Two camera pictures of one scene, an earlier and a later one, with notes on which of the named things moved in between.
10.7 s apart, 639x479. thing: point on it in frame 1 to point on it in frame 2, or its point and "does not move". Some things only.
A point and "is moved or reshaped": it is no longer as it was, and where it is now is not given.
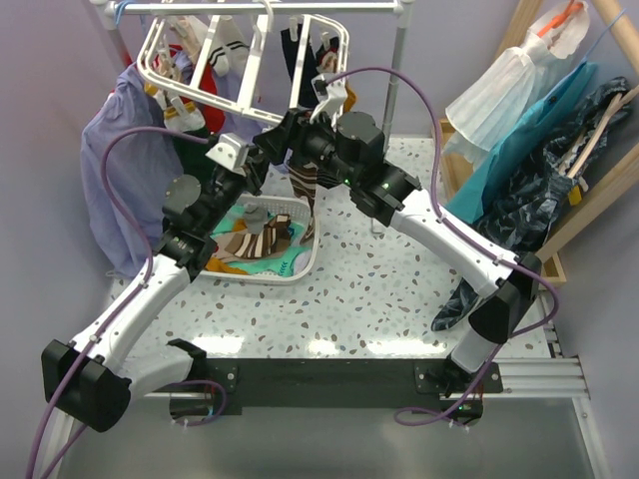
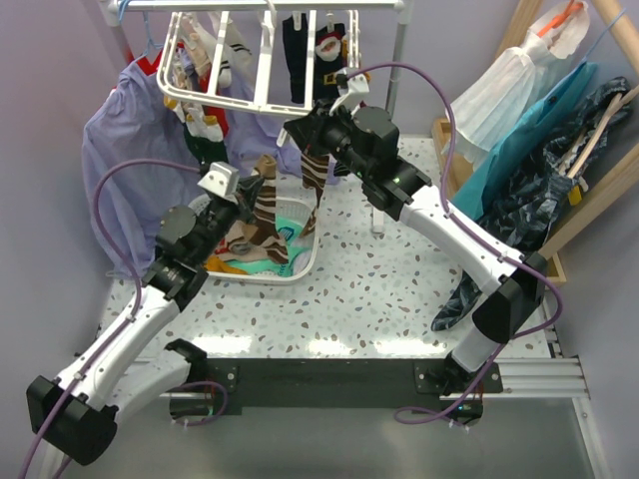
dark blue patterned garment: (519, 218) does not move
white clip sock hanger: (278, 69) is moved or reshaped
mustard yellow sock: (219, 265) does not move
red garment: (175, 49) to (145, 65)
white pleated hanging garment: (493, 104) does not move
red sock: (209, 82) to (205, 76)
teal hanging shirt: (468, 199) does not move
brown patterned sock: (273, 238) is moved or reshaped
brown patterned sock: (304, 180) is moved or reshaped
